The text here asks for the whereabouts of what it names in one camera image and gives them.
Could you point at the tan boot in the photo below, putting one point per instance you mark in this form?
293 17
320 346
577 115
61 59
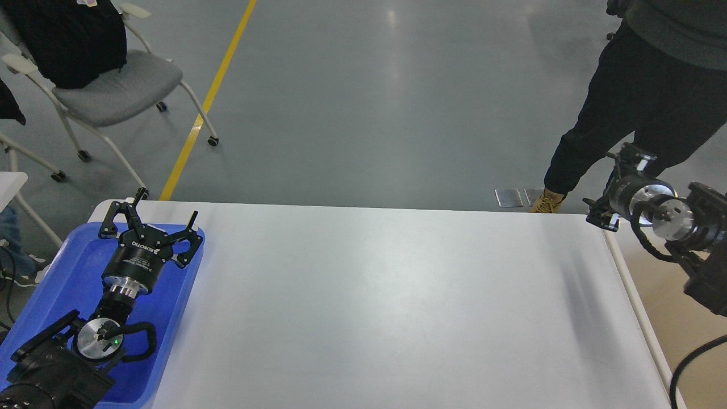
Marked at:
548 202

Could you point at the person in dark clothes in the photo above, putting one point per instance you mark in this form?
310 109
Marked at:
661 77

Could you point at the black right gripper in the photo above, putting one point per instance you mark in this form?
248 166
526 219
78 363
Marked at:
622 195

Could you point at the grey office chair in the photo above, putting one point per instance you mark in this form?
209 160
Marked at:
115 96

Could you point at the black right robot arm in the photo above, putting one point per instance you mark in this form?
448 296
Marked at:
689 231

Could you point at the metal floor plate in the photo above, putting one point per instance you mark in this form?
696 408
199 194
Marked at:
508 198

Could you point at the beige plastic bin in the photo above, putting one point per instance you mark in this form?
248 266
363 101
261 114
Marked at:
674 324

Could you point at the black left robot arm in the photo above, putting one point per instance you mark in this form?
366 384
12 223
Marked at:
99 329

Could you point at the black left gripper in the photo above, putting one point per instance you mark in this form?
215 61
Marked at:
143 251

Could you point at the black jacket on chair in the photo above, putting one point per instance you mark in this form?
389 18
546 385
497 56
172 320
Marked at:
72 42

